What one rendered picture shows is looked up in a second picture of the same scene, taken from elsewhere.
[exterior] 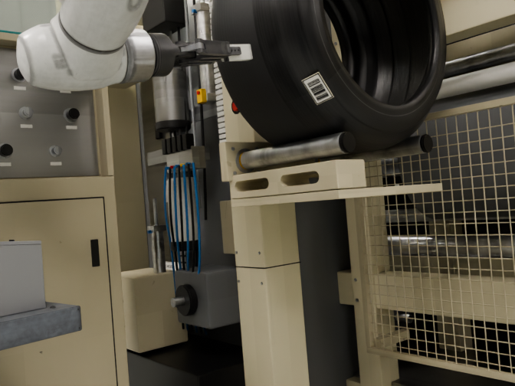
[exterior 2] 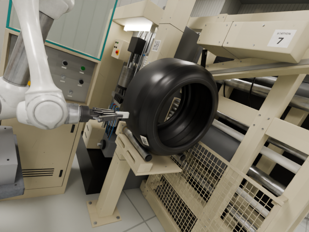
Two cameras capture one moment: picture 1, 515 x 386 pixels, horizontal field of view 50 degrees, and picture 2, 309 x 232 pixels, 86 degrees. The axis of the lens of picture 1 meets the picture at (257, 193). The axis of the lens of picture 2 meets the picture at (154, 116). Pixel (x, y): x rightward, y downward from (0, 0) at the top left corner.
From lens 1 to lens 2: 0.64 m
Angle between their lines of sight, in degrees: 16
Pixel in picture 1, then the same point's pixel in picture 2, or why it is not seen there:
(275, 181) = (125, 149)
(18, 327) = not seen: outside the picture
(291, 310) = (124, 172)
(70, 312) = (20, 190)
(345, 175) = (141, 168)
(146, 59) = (74, 121)
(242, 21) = (131, 101)
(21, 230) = not seen: hidden behind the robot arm
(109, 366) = (66, 160)
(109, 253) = (77, 129)
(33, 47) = (19, 114)
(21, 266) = (6, 171)
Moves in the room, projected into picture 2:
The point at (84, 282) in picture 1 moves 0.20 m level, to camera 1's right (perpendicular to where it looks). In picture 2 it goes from (65, 136) to (88, 145)
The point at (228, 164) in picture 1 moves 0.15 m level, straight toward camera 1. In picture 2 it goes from (118, 129) to (112, 137)
